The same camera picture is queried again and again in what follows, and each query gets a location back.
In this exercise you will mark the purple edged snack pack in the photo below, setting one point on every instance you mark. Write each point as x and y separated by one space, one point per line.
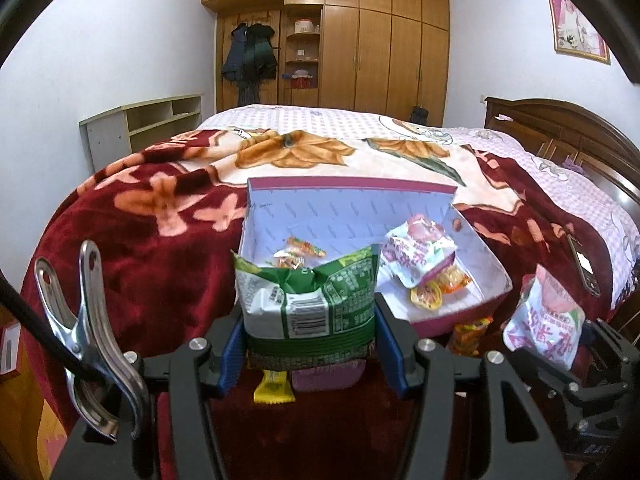
325 379

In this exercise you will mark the wooden wardrobe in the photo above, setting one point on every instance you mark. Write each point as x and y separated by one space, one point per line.
370 50

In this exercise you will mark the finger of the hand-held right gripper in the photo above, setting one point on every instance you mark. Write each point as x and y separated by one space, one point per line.
612 340
575 387

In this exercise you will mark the orange yellow candy packet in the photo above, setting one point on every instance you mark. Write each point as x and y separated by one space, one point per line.
300 250

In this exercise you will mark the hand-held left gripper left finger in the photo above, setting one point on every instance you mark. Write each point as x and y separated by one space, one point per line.
230 355

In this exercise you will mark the white round container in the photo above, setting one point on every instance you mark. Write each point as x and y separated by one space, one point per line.
303 26

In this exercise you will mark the purple cloth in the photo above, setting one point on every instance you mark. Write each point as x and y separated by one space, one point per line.
572 163

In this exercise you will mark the small yellow jelly cup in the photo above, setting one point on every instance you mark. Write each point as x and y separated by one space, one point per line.
427 294

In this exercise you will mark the smartphone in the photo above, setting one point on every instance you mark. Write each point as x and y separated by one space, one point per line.
582 265

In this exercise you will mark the green white snack packet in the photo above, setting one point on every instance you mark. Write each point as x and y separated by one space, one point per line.
310 305

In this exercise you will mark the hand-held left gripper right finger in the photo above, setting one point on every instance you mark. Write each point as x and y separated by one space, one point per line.
395 352

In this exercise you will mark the hanging dark coats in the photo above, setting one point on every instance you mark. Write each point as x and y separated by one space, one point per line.
250 55

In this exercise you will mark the white pink snack packet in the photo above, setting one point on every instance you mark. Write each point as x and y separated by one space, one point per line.
417 252
542 325

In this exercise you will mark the yellow snack bar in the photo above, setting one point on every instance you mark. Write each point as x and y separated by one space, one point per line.
272 387

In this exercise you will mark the low white shelf unit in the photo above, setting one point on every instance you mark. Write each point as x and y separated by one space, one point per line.
107 135

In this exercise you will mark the dark wooden headboard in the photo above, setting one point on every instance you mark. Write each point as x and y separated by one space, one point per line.
550 125

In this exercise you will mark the silver spring clamp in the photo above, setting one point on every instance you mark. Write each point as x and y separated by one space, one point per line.
95 340

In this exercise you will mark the orange cracker packet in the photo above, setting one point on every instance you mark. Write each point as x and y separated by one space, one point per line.
452 280

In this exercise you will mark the orange green candy packet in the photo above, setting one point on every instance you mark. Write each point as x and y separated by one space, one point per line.
470 337

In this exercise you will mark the framed wall picture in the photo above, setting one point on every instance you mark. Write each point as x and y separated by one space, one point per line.
575 25

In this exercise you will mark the small black bag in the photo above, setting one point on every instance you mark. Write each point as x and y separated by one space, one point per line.
419 115

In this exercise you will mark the maroon cardboard box white inside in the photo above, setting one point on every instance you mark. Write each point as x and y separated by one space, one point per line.
325 212

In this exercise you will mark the red floral blanket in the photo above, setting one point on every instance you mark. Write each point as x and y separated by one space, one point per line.
125 260

